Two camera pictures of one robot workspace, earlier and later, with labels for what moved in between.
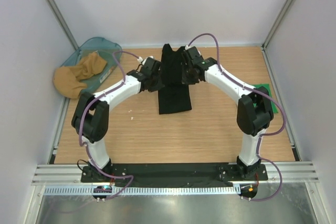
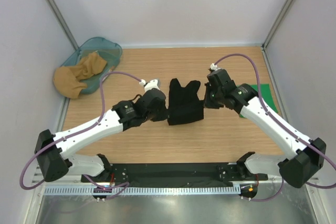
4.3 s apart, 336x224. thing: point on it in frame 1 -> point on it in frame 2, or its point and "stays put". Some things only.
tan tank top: x=67 y=80 stays put
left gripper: x=158 y=86 -> x=163 y=115
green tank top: x=266 y=86 stays put
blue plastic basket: x=105 y=48 stays put
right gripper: x=185 y=80 -> x=207 y=102
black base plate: x=173 y=174 stays put
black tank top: x=174 y=96 -> x=184 y=105
